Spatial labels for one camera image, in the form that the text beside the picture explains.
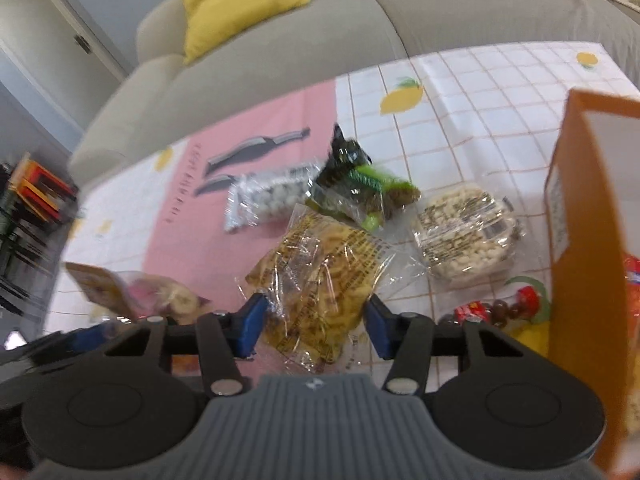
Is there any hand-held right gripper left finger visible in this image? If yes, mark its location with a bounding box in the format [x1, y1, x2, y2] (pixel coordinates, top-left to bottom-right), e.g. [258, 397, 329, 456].
[102, 294, 269, 397]

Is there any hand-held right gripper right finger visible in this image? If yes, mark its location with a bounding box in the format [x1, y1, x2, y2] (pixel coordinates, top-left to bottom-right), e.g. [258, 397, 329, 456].
[364, 294, 531, 396]

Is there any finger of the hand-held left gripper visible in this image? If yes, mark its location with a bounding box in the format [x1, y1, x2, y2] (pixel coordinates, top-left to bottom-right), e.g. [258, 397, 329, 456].
[25, 322, 125, 367]

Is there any clear bag of yellow chips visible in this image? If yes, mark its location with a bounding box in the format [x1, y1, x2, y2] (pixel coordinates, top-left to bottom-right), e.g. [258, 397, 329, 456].
[235, 204, 426, 373]

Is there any pack of white beans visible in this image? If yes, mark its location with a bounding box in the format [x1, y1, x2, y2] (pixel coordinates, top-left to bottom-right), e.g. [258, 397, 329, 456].
[411, 185, 526, 288]

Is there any dark green snack packet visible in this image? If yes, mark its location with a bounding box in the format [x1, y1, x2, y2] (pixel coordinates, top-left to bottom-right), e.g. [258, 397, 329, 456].
[305, 122, 386, 221]

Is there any orange cardboard box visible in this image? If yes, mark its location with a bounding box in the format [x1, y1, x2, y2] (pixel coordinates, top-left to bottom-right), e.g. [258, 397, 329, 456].
[544, 87, 640, 476]

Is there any banana chip packet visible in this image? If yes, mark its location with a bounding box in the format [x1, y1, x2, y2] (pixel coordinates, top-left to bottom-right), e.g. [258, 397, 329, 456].
[62, 260, 213, 326]

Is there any clear bag of mixed candies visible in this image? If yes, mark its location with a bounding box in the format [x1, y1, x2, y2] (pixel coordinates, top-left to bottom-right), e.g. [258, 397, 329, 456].
[437, 275, 553, 356]

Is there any clear packet of white balls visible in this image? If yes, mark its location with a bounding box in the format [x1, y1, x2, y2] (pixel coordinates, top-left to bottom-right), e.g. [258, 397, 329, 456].
[222, 162, 321, 235]

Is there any bright green snack packet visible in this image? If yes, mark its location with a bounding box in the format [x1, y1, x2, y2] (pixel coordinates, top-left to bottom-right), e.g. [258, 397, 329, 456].
[350, 162, 422, 233]

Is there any shelf with colourful things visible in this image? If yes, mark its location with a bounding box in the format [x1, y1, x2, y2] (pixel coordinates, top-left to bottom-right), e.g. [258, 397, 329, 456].
[0, 152, 81, 321]

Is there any pink and white printed tablecloth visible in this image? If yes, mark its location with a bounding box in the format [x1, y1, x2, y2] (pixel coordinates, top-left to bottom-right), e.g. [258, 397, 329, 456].
[42, 40, 640, 376]

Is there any red printed snack packet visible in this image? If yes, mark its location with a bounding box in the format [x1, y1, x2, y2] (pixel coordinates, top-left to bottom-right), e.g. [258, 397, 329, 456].
[621, 254, 640, 311]

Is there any beige sofa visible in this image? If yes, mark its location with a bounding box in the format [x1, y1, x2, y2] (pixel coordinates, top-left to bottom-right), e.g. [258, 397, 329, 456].
[67, 0, 640, 186]

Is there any yellow cushion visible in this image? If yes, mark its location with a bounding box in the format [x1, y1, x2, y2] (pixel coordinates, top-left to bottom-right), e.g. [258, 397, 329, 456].
[177, 0, 312, 66]

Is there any white door with handle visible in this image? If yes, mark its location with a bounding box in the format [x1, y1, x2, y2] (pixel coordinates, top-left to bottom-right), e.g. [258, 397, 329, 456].
[0, 0, 133, 86]

